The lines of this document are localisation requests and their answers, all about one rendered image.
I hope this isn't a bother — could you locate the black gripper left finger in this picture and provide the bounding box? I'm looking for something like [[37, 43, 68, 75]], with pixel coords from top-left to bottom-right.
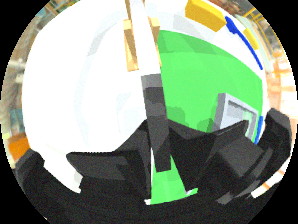
[[65, 119, 152, 200]]

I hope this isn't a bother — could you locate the green flat mat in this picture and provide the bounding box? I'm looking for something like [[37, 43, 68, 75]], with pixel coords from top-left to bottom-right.
[[150, 30, 263, 204]]

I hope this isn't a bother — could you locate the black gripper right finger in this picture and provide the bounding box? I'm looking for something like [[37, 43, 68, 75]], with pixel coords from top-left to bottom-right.
[[168, 119, 249, 192]]

